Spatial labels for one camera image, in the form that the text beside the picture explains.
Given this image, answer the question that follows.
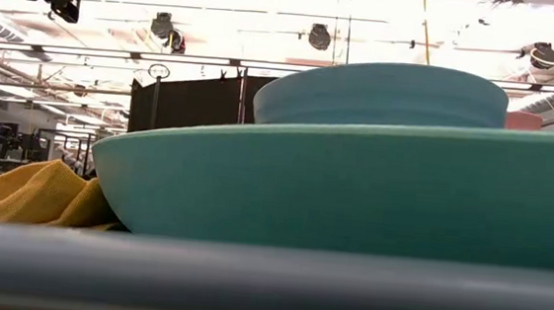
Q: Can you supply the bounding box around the yellow hanging cable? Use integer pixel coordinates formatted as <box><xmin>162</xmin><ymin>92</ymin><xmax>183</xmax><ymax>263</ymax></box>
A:
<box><xmin>415</xmin><ymin>0</ymin><xmax>435</xmax><ymax>67</ymax></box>

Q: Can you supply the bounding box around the teal plate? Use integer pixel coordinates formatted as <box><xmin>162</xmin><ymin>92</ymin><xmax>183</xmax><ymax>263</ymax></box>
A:
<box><xmin>85</xmin><ymin>95</ymin><xmax>554</xmax><ymax>270</ymax></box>

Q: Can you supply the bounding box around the black ceiling cable reel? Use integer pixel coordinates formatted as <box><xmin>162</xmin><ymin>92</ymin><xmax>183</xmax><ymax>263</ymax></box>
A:
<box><xmin>306</xmin><ymin>22</ymin><xmax>334</xmax><ymax>52</ymax></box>

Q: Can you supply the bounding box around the blue plastic tray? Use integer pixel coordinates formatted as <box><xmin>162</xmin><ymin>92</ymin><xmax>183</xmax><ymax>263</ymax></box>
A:
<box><xmin>0</xmin><ymin>175</ymin><xmax>554</xmax><ymax>310</ymax></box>

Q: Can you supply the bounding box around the pink cup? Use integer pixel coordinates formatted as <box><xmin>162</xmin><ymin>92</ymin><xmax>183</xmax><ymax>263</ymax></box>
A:
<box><xmin>503</xmin><ymin>109</ymin><xmax>545</xmax><ymax>134</ymax></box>

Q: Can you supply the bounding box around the ceiling cable reel yellow cord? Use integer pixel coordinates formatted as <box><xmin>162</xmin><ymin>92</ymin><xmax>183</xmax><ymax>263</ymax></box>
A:
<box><xmin>515</xmin><ymin>39</ymin><xmax>554</xmax><ymax>72</ymax></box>

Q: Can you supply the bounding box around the black background workstation frame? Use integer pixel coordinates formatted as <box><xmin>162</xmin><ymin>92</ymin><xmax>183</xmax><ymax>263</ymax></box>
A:
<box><xmin>31</xmin><ymin>127</ymin><xmax>101</xmax><ymax>178</ymax></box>

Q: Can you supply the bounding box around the blue bowl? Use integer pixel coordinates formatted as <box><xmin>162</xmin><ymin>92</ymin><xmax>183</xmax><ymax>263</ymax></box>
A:
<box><xmin>251</xmin><ymin>50</ymin><xmax>514</xmax><ymax>145</ymax></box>

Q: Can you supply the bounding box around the black pole with ring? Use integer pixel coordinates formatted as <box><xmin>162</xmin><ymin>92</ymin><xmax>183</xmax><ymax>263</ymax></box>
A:
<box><xmin>142</xmin><ymin>61</ymin><xmax>172</xmax><ymax>130</ymax></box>

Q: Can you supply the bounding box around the yellow cloth napkin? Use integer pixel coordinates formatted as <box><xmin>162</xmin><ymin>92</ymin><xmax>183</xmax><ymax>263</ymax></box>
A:
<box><xmin>0</xmin><ymin>153</ymin><xmax>129</xmax><ymax>234</ymax></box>

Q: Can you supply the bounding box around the black partition screen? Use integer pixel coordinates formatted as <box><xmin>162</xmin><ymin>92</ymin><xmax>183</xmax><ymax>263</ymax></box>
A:
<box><xmin>126</xmin><ymin>64</ymin><xmax>280</xmax><ymax>144</ymax></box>

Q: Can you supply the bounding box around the long ceiling light rail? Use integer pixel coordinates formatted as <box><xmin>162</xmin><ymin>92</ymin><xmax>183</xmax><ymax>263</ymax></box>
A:
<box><xmin>0</xmin><ymin>39</ymin><xmax>554</xmax><ymax>94</ymax></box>

